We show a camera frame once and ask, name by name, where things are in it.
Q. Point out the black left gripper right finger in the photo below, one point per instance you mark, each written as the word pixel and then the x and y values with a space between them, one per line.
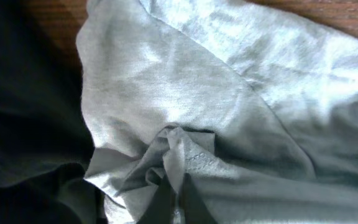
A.
pixel 195 210

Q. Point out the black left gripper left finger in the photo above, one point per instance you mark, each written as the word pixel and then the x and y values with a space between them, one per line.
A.
pixel 161 207

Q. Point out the light blue t-shirt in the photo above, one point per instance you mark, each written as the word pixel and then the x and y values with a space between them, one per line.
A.
pixel 258 106

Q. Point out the black t-shirt with logo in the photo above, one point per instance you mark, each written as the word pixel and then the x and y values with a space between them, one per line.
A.
pixel 45 146

